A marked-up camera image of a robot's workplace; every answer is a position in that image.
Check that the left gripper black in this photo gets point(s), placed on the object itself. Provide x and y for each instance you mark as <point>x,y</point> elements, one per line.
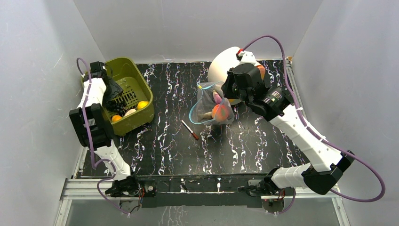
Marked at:
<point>116,92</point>

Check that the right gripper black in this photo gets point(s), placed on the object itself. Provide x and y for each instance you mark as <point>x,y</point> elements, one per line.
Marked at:
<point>227,85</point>

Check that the purple toy eggplant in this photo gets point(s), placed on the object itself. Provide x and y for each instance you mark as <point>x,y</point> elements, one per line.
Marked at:
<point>217,98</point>

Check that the clear zip top bag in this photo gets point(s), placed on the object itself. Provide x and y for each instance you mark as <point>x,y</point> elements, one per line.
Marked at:
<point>205,103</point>

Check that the yellow toy lemon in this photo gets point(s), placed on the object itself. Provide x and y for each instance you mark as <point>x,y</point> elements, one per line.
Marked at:
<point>142,105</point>

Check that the olive green plastic basket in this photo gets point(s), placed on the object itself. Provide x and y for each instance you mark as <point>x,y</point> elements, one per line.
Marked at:
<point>135,89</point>

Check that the black toy grape bunch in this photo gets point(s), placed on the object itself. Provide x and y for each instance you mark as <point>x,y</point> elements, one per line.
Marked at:
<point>116,107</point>

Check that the small orange toy fruit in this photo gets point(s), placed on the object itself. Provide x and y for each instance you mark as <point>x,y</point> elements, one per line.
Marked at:
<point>116,118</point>

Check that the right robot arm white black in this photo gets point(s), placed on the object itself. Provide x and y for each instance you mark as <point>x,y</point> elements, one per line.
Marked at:
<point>326,164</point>

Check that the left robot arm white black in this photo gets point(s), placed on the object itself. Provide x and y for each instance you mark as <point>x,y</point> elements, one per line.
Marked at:
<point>94,129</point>

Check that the white round toy food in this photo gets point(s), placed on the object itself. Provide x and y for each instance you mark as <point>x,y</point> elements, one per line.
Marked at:
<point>129,112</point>

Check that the white orange cylindrical appliance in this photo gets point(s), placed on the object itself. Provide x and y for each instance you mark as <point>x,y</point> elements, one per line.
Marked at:
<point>223,62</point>

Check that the red white marker pen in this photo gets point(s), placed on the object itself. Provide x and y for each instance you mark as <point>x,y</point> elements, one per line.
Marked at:
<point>193,134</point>

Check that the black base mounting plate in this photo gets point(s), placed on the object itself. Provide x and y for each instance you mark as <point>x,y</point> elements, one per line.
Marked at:
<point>212,190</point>

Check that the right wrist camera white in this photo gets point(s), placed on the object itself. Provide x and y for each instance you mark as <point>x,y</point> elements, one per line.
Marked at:
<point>246,57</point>

